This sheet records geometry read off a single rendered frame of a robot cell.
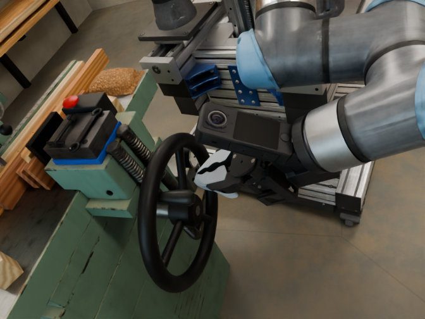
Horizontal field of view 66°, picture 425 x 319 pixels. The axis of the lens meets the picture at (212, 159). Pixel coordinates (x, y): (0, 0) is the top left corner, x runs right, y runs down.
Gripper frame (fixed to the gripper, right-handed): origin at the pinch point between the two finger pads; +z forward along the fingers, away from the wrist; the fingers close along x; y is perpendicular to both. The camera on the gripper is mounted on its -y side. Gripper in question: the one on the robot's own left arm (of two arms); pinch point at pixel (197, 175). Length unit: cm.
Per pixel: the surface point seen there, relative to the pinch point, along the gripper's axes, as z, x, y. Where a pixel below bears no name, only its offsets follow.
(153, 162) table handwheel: 4.0, 0.3, -5.9
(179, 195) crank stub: 0.7, -4.2, -1.5
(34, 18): 220, 187, -60
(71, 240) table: 23.5, -10.6, -6.7
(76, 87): 35.3, 25.6, -18.6
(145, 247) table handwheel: 6.1, -11.5, -1.4
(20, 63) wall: 281, 181, -54
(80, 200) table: 22.5, -3.7, -8.7
